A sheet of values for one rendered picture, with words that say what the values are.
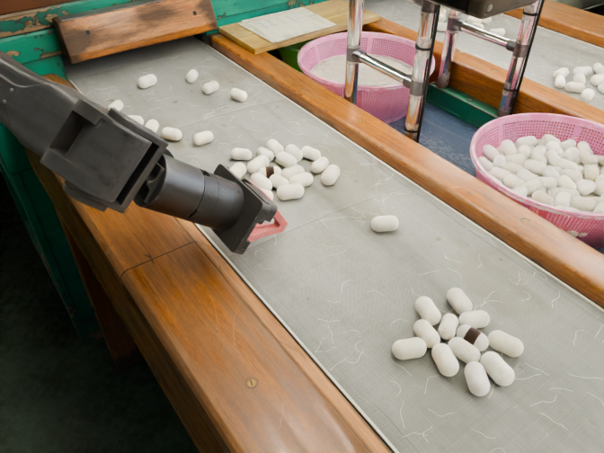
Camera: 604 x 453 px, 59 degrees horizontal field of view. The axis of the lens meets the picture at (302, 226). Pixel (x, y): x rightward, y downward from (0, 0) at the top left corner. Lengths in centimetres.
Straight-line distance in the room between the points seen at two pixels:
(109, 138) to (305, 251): 29
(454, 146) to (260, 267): 50
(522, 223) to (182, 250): 42
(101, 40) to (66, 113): 60
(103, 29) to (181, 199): 61
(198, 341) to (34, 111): 26
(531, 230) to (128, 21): 79
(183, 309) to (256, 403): 14
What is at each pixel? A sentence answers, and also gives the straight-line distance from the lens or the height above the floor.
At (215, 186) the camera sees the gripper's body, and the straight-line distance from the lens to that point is 57.
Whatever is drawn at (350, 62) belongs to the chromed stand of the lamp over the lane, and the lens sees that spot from 93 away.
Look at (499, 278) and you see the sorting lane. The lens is 68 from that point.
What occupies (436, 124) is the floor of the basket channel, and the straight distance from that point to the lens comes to 109.
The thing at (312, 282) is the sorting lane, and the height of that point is 74.
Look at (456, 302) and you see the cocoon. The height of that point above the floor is 76.
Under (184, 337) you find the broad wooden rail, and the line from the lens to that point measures 56.
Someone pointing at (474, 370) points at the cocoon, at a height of 76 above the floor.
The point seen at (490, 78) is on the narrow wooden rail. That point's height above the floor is 76.
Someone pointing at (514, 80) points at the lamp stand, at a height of 79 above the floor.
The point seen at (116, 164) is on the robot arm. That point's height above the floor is 93.
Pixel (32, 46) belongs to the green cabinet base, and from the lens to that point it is 113.
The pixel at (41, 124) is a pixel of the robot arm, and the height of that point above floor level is 96.
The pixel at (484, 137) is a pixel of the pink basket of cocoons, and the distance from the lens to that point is 91.
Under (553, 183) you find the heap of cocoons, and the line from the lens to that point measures 86.
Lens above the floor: 119
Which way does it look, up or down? 40 degrees down
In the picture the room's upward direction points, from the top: straight up
